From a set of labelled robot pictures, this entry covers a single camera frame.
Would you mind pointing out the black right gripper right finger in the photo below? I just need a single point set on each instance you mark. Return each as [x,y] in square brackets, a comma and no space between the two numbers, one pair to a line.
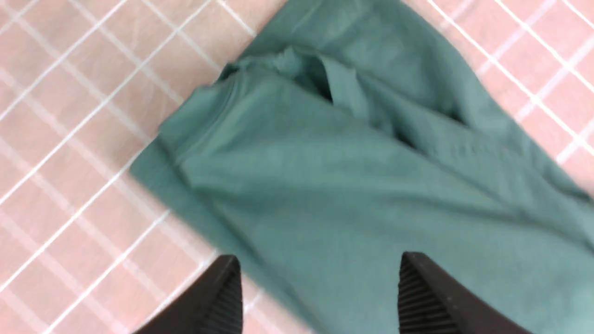
[430,301]

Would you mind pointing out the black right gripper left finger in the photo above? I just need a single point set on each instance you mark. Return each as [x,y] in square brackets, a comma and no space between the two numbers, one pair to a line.
[212,304]

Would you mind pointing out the green long-sleeve top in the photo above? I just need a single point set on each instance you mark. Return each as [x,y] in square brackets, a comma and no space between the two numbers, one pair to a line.
[351,131]

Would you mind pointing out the pink checkered tablecloth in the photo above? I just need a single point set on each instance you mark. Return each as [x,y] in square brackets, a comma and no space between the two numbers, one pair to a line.
[85,84]

